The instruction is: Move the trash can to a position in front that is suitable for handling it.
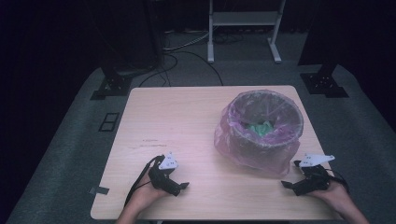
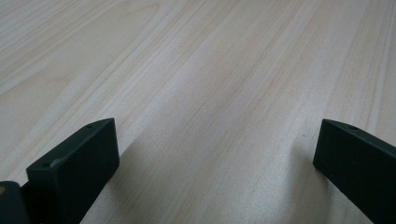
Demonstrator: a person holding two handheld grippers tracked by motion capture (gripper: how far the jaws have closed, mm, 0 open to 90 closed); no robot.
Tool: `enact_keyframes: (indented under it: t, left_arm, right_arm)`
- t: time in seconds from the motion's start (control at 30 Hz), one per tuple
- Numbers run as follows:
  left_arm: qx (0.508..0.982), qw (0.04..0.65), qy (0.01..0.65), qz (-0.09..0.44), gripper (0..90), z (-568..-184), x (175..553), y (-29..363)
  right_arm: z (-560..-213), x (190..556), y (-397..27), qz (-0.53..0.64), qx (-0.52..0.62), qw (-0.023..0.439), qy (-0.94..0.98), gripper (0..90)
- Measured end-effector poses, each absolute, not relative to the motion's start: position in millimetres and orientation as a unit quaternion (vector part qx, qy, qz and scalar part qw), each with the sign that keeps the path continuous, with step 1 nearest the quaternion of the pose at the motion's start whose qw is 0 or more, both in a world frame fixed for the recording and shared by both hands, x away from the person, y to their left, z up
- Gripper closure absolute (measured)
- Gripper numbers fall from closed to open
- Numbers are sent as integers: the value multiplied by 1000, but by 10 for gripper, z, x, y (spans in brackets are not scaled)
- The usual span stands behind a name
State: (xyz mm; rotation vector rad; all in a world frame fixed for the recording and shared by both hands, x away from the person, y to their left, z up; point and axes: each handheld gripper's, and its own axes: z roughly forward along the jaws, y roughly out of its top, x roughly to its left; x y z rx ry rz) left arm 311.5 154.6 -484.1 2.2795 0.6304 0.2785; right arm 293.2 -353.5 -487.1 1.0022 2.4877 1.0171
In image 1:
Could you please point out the person's right hand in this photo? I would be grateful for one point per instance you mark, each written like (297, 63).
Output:
(334, 194)

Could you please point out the bin with clear plastic bag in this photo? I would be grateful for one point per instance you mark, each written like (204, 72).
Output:
(239, 146)

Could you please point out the white metal desk frame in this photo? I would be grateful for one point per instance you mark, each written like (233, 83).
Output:
(246, 18)

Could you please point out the person's left hand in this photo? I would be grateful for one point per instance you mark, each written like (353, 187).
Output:
(146, 194)

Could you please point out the black floor socket panel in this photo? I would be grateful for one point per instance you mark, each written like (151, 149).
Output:
(109, 122)

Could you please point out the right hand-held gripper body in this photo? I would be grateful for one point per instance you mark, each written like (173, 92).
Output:
(314, 177)

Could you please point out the black stand base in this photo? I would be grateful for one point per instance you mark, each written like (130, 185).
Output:
(323, 82)
(113, 85)

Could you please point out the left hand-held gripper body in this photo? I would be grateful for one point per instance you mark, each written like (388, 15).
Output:
(162, 179)

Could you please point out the crumpled green paper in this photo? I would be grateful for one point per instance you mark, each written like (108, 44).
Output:
(260, 128)

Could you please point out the black tape strip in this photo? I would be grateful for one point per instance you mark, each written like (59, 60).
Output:
(99, 190)

